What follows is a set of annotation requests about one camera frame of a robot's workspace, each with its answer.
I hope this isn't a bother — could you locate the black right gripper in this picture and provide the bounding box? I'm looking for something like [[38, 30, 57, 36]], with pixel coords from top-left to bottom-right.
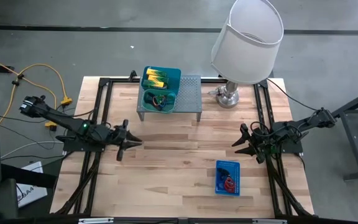
[[231, 123, 275, 165]]

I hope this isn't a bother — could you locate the grey perforated metal shelf riser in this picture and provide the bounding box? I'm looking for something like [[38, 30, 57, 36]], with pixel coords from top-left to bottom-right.
[[136, 74, 203, 123]]

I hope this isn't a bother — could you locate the white shade silver table lamp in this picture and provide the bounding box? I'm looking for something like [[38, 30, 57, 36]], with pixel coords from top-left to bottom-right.
[[209, 0, 285, 109]]

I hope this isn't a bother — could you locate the white printed paper sheet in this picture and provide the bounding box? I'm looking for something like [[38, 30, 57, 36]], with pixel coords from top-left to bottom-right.
[[16, 161, 48, 208]]

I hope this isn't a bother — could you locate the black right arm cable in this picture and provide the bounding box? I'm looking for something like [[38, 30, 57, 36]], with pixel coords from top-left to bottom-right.
[[265, 78, 321, 112]]

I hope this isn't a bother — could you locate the wide blue rubber band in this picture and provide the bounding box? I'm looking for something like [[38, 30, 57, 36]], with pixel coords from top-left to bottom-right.
[[146, 102, 167, 112]]

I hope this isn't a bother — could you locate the green rubber band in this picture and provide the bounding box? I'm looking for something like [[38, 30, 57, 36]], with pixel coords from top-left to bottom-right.
[[157, 95, 171, 108]]

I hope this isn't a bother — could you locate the black floor cable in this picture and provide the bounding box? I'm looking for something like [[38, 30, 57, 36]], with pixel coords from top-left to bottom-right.
[[0, 107, 94, 124]]

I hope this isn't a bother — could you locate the blue perforated plastic basket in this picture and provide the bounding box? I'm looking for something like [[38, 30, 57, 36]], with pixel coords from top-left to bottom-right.
[[214, 159, 241, 197]]

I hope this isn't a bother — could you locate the black coil wrist keychain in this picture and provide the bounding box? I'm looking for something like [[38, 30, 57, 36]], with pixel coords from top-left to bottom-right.
[[216, 167, 230, 180]]

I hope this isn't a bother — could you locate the black cart bar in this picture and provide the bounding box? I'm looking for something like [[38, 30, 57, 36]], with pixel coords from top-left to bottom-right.
[[0, 163, 58, 189]]

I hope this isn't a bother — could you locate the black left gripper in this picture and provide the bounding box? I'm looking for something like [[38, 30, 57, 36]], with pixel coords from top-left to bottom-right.
[[103, 119, 144, 162]]

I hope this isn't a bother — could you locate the yellow extension cord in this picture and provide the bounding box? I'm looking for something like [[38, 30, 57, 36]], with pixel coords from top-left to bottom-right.
[[0, 52, 73, 131]]

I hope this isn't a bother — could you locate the black aluminium table frame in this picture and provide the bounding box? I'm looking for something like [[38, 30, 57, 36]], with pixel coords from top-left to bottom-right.
[[52, 70, 315, 224]]

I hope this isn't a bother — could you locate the dark grey box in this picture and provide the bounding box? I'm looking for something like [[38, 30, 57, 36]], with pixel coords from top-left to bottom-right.
[[0, 179, 20, 220]]

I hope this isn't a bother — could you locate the grey floor cable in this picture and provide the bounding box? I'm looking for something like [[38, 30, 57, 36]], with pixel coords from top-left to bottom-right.
[[0, 140, 65, 159]]

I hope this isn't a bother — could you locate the light teal plastic container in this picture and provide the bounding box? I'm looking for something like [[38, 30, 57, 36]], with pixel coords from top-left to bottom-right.
[[141, 88, 178, 114]]

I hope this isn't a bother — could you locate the dark teal container lid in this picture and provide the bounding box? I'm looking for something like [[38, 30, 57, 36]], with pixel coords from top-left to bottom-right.
[[140, 65, 182, 96]]

